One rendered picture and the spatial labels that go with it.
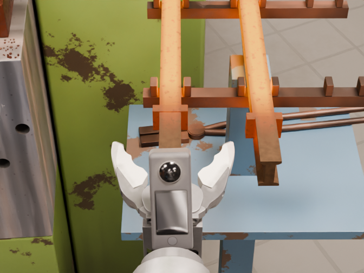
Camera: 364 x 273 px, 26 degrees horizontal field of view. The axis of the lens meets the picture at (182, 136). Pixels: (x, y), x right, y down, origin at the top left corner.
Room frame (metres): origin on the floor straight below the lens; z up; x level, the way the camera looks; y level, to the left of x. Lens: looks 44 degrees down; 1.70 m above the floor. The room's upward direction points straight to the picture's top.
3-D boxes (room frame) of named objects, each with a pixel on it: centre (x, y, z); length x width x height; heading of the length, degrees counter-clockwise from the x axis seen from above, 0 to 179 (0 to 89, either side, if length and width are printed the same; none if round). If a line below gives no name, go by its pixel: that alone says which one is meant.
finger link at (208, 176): (0.67, -0.05, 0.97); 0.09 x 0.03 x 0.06; 144
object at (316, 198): (0.93, -0.10, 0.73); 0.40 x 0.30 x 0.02; 90
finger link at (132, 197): (0.63, 0.05, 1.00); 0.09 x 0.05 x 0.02; 36
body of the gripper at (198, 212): (0.58, 0.01, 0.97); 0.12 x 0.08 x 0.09; 0
